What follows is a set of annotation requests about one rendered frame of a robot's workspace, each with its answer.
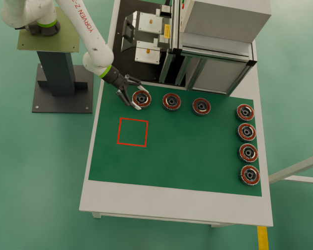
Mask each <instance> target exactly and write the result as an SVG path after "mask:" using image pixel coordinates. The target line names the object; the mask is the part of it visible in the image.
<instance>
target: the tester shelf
mask: <svg viewBox="0 0 313 250"><path fill-rule="evenodd" d="M180 6H181V0H174V16H173V36H172V54H175V55H182V56H188V57H195V58H201V59H208V60H214V61H220V62H227V63H235V64H241V65H247V66H254V65H255V64H256V63H257V54H256V44H255V39H254V41H253V42H252V43H246V42H240V41H234V40H228V39H222V38H216V37H210V36H204V35H198V34H192V33H186V32H180Z"/></svg>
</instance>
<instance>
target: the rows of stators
mask: <svg viewBox="0 0 313 250"><path fill-rule="evenodd" d="M241 111H242V112H241ZM244 113H245V114H244ZM247 114H248V117H247ZM235 115H236V117H237V118H238V120H240V121H242V122H249V121H251V120H252V119H253V117H254V111H253V109H252V108H251V107H250V106H249V105H246V104H241V105H239V106H238V107H237V108H236V110H235ZM243 129H244V131H243V132H242V130H243ZM245 132H247V134H246V133H245ZM236 134H237V136H238V138H239V139H240V140H241V141H243V142H250V141H252V140H253V139H255V137H256V130H255V128H254V127H253V126H252V125H250V124H248V123H243V124H241V125H240V126H239V127H238V128H237V129H236ZM249 134H250V136H249V137H247V136H248V135H249ZM245 149H247V150H246V151H245ZM247 153H248V154H247ZM237 154H238V157H239V158H240V160H241V161H243V162H244V163H252V162H254V161H255V160H256V159H257V157H258V151H257V149H256V148H255V147H254V146H253V145H251V144H248V143H246V144H243V145H242V146H240V147H239V148H238V151H237ZM250 155H251V156H250ZM247 157H249V158H247ZM247 171H250V172H249V173H248V172H247ZM245 173H246V174H245ZM248 175H250V177H249V176H248ZM252 177H253V179H252ZM239 178H240V181H242V183H243V184H244V185H246V186H253V185H255V184H257V183H258V182H259V180H260V174H259V172H258V170H257V169H256V168H255V167H254V166H252V165H247V166H244V167H242V168H241V169H240V171H239ZM248 179H250V180H248Z"/></svg>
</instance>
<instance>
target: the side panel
mask: <svg viewBox="0 0 313 250"><path fill-rule="evenodd" d="M252 68H253V66H247V65H241V64H235V63H229V62H220V61H214V60H208V59H201V60H200V62H199V64H198V66H197V68H196V70H195V72H194V74H193V76H192V78H191V80H190V82H189V84H188V86H187V88H186V90H189V91H195V92H202V93H209V94H216V95H223V96H230V95H231V94H232V92H233V91H234V90H235V89H236V87H237V86H238V85H239V84H240V82H241V81H242V80H243V79H244V78H245V76H246V75H247V74H248V73H249V71H250V70H251V69H252Z"/></svg>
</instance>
